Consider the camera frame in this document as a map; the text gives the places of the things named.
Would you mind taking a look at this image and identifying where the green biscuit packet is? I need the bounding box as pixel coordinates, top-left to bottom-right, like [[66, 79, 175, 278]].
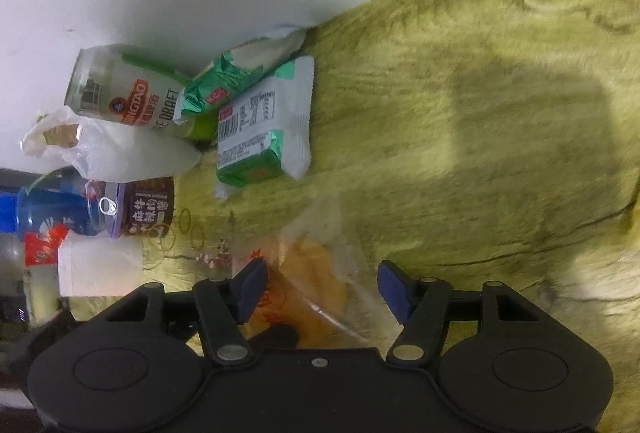
[[181, 26, 307, 116], [216, 56, 315, 200]]

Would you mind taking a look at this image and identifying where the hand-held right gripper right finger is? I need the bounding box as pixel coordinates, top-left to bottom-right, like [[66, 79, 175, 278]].
[[377, 260, 546, 366]]

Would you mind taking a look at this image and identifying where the red snack packet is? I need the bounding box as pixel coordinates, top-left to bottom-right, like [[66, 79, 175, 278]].
[[22, 223, 71, 269]]

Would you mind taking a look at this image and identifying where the white plastic bag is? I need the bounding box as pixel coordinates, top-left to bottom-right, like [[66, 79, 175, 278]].
[[20, 106, 203, 181]]

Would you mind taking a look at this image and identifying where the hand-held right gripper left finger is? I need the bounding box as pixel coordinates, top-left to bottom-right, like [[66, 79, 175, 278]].
[[95, 258, 268, 366]]

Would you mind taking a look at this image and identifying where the brown jar purple lid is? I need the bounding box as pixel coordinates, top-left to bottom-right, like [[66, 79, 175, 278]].
[[85, 177, 176, 239]]

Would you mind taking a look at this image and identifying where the round pastry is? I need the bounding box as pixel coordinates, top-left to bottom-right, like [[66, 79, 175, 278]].
[[232, 193, 396, 350]]

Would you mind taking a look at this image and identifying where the blue water bottle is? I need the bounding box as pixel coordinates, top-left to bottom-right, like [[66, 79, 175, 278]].
[[0, 168, 108, 239]]

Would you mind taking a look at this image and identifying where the green beer can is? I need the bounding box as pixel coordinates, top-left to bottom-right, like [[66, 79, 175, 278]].
[[64, 44, 221, 141]]

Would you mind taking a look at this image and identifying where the green wood-grain desktop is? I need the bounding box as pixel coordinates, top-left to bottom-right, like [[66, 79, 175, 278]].
[[60, 0, 640, 433]]

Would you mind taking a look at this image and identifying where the white cup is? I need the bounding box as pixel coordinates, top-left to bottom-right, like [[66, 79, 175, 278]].
[[57, 233, 145, 298]]

